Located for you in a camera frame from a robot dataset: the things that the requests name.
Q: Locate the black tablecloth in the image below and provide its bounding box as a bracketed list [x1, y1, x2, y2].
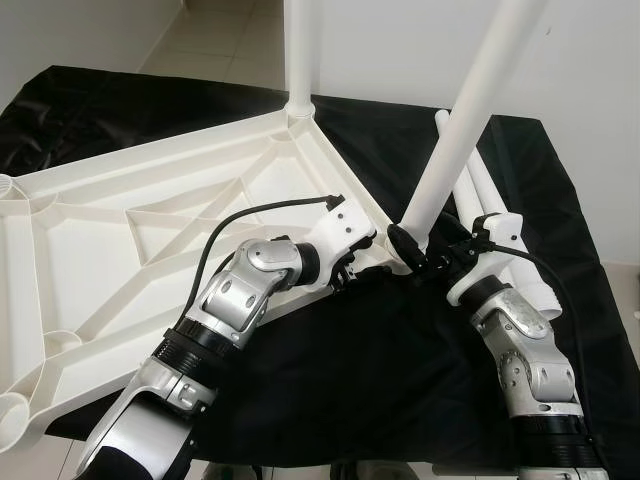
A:
[0, 65, 640, 469]

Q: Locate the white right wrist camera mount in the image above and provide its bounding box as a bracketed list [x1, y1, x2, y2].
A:
[444, 212, 529, 307]

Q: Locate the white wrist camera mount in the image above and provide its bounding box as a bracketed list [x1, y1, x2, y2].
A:
[304, 194, 380, 293]
[444, 212, 529, 307]

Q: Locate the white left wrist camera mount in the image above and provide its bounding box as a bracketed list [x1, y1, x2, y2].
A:
[304, 194, 380, 293]

